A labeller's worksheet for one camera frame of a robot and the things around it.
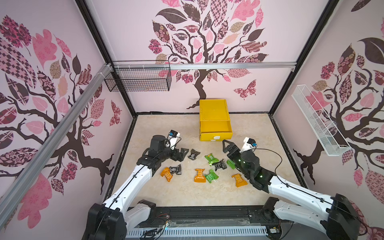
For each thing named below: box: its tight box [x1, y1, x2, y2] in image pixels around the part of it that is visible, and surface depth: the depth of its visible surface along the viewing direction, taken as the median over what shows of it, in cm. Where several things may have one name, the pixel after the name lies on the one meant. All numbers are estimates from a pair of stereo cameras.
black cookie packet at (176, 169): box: [169, 164, 182, 175], surface depth 91 cm
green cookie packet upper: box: [204, 153, 220, 167], surface depth 95 cm
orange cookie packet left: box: [160, 167, 173, 183], surface depth 89 cm
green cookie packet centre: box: [205, 169, 219, 184], surface depth 87 cm
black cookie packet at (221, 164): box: [212, 158, 227, 172], surface depth 92 cm
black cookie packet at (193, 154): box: [187, 148, 201, 161], surface depth 97 cm
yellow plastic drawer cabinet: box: [199, 99, 233, 142], surface depth 92 cm
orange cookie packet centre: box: [194, 168, 206, 183], surface depth 87 cm
